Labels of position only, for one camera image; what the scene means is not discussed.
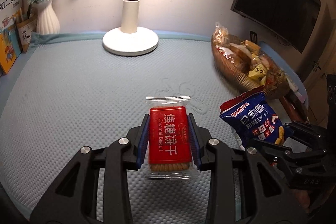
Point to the light blue table mat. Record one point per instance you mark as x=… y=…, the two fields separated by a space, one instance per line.
x=67 y=92

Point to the round cracker bag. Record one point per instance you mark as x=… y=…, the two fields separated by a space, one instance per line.
x=220 y=36

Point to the white ribbed vase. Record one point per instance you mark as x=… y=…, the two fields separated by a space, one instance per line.
x=47 y=20

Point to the white desk lamp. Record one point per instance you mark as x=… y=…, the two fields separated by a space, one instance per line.
x=130 y=39

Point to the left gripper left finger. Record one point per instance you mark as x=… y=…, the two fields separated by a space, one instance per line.
x=72 y=196

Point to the toast slice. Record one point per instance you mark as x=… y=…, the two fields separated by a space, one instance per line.
x=242 y=52

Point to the blue chips bag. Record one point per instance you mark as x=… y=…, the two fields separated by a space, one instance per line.
x=252 y=118

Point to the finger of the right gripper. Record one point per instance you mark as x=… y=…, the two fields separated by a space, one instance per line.
x=305 y=133
x=282 y=159

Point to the red caramel biscuit packet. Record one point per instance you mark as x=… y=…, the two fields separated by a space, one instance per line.
x=169 y=142

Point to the small checkered biscuit packet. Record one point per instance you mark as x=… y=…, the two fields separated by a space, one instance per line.
x=251 y=46

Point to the english textbook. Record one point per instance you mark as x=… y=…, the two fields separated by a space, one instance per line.
x=11 y=15

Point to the amber glass bowl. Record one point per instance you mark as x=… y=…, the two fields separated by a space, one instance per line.
x=236 y=71

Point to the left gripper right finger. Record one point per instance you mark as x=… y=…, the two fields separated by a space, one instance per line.
x=244 y=188

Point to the person's left hand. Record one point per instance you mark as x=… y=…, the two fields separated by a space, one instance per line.
x=303 y=198

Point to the black phone stand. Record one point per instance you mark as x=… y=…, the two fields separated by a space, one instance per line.
x=253 y=37

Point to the paper pen holder cup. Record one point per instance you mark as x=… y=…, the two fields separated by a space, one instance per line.
x=25 y=30

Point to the yellow snack packet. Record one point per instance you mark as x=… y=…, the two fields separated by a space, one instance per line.
x=258 y=74

